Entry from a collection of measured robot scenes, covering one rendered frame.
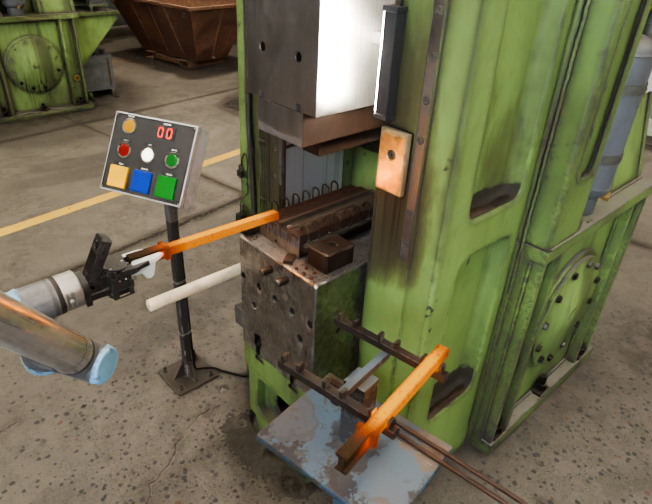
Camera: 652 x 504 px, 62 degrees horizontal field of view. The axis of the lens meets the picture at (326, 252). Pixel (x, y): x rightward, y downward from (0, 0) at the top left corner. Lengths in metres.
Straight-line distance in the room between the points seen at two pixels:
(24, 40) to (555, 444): 5.54
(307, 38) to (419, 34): 0.27
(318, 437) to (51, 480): 1.23
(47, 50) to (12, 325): 5.30
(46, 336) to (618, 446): 2.23
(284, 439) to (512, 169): 1.00
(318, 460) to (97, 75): 5.97
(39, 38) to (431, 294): 5.29
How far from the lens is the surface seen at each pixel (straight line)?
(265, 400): 2.21
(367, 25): 1.51
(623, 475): 2.58
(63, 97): 6.43
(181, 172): 1.90
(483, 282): 1.88
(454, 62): 1.32
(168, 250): 1.43
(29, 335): 1.14
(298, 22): 1.44
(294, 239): 1.64
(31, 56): 6.22
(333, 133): 1.57
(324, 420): 1.47
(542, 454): 2.50
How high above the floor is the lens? 1.79
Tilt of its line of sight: 31 degrees down
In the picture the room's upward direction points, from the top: 3 degrees clockwise
